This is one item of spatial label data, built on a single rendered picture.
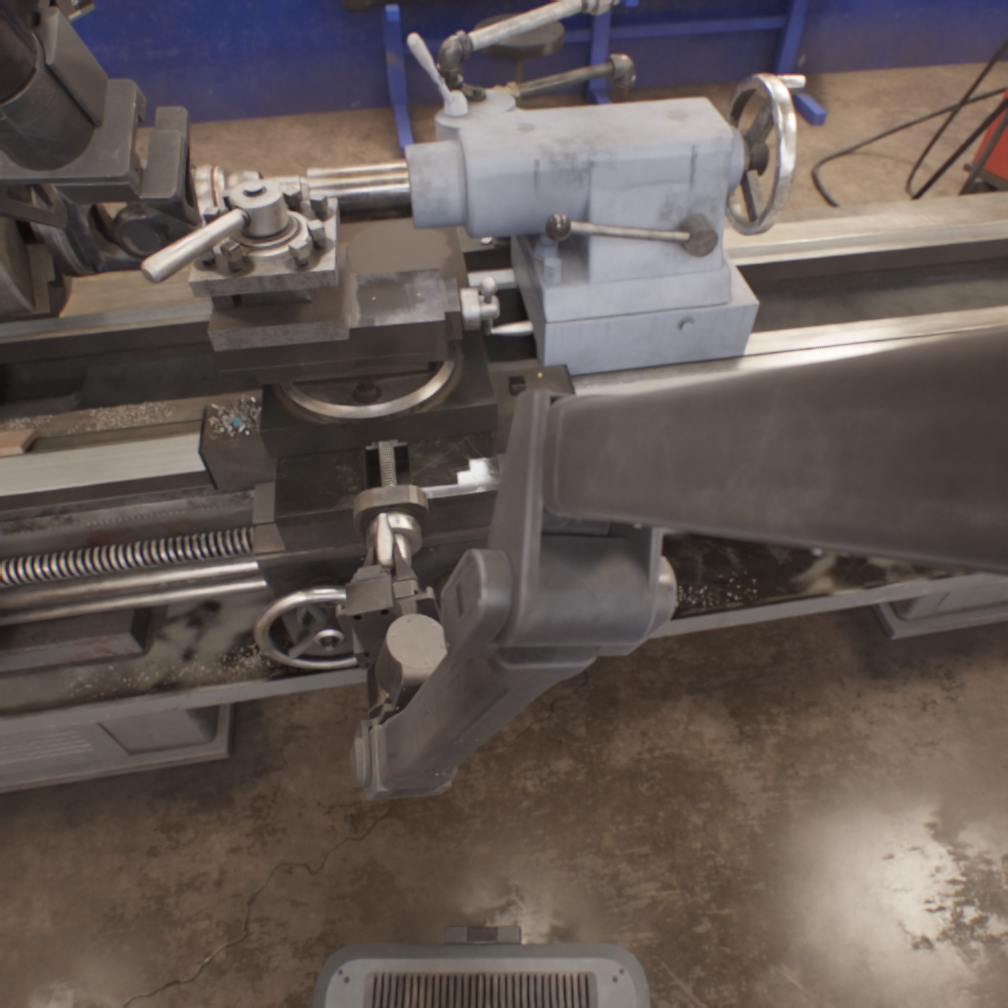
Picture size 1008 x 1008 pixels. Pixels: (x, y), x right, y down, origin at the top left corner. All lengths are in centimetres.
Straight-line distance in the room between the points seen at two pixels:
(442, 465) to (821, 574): 86
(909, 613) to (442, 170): 149
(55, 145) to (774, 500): 44
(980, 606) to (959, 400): 199
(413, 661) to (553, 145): 72
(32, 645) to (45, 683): 8
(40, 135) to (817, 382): 44
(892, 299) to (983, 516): 156
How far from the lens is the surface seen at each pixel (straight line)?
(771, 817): 178
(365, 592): 71
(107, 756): 189
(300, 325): 97
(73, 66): 54
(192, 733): 179
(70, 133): 54
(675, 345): 123
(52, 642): 155
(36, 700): 158
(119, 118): 55
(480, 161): 109
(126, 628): 150
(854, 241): 165
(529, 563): 35
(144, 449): 120
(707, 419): 26
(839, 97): 471
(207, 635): 151
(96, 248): 121
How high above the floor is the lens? 162
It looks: 50 degrees down
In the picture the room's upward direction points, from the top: 1 degrees counter-clockwise
